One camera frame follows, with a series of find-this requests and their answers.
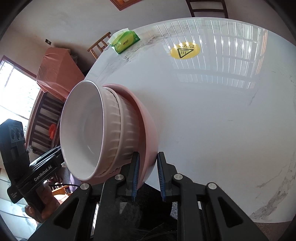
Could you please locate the white Rabbit bowl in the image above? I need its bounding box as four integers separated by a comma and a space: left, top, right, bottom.
60, 80, 121, 181

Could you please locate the large pink bowl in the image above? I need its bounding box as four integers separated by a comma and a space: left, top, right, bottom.
104, 84, 159, 188

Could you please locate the white Dog bowl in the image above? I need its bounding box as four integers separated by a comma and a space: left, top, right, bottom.
94, 87, 140, 178

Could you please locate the left hand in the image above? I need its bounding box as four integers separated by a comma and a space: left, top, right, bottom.
25, 184, 60, 223

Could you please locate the dark wooden bench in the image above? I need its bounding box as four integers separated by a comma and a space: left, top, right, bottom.
26, 91, 64, 156

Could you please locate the side window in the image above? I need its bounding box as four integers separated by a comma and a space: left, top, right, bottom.
0, 59, 40, 133

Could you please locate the orange cloth-covered furniture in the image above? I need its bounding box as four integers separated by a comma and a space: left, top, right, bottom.
36, 47, 84, 102

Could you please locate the light wooden chair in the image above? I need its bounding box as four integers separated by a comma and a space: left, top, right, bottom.
87, 32, 111, 60

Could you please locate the green tissue pack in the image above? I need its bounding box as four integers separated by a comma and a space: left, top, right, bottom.
107, 28, 140, 54

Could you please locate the yellow warning sticker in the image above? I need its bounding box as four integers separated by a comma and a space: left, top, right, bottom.
170, 42, 201, 60

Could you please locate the large barred window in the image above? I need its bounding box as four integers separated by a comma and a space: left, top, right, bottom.
110, 0, 141, 11

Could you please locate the dark wooden chair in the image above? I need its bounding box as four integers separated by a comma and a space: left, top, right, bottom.
186, 0, 229, 19

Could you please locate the black wall switch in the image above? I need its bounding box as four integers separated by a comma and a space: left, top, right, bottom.
45, 39, 52, 45

